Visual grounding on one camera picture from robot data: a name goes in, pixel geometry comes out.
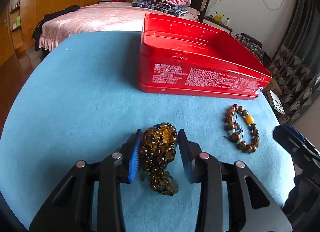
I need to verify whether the tiger eye bead necklace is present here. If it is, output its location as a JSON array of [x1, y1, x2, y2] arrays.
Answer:
[[139, 122, 180, 196]]

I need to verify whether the white box on stool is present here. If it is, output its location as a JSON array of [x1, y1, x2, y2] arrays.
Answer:
[[267, 90, 285, 115]]

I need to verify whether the small wooden stool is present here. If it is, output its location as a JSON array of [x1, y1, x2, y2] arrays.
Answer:
[[264, 78, 282, 96]]

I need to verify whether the dark floral curtain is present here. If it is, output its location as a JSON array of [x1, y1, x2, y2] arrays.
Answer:
[[268, 0, 319, 124]]

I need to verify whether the plaid bag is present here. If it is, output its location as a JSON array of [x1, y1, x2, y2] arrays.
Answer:
[[234, 33, 264, 61]]

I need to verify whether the blue table cloth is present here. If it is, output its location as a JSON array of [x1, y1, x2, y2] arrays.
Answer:
[[1, 31, 295, 227]]

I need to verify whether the black nightstand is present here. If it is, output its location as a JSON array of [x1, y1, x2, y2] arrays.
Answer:
[[203, 17, 233, 35]]

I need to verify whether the white bottle on nightstand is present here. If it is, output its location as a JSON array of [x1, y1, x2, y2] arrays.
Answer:
[[224, 18, 229, 26]]

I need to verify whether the yellow pikachu toy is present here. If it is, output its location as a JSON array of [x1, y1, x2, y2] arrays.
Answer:
[[213, 11, 224, 23]]

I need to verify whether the red metal tin box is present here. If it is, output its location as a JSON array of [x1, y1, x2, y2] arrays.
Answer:
[[137, 14, 272, 100]]

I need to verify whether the black garment on bed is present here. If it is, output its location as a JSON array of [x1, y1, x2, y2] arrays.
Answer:
[[31, 5, 80, 53]]

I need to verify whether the bed with pink cover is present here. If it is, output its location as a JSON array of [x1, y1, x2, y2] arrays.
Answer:
[[59, 0, 209, 42]]

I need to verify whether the wooden bead bracelet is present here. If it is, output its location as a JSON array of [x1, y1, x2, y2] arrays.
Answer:
[[223, 103, 261, 154]]

